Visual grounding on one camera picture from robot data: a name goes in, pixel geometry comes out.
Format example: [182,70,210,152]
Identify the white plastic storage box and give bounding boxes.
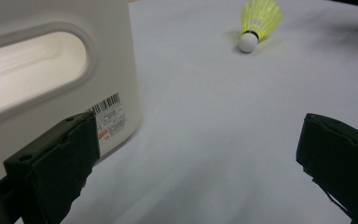
[0,0,144,181]

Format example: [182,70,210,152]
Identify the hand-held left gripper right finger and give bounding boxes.
[296,112,358,224]

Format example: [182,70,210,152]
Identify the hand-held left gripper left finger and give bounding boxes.
[3,110,101,224]

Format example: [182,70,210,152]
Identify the yellow shuttlecock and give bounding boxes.
[238,0,283,54]

